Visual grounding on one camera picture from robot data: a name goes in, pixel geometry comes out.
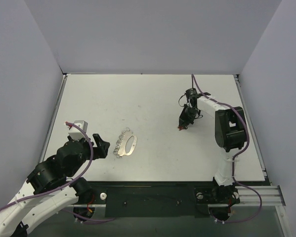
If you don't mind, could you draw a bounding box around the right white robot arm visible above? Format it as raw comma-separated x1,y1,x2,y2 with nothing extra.
178,88,249,202

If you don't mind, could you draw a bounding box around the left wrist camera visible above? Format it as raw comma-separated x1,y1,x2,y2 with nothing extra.
65,120,88,141

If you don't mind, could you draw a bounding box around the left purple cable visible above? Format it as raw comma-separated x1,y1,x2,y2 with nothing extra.
0,122,115,224

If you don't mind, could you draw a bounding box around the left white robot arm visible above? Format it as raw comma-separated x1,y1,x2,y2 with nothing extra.
0,134,110,237

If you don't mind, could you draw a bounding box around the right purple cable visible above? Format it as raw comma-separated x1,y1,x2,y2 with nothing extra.
191,73,263,224

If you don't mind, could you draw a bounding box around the purple cable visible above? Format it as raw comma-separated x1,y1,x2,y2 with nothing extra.
191,73,263,224
0,122,115,224

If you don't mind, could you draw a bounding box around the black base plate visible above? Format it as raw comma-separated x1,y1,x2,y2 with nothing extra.
73,181,240,220

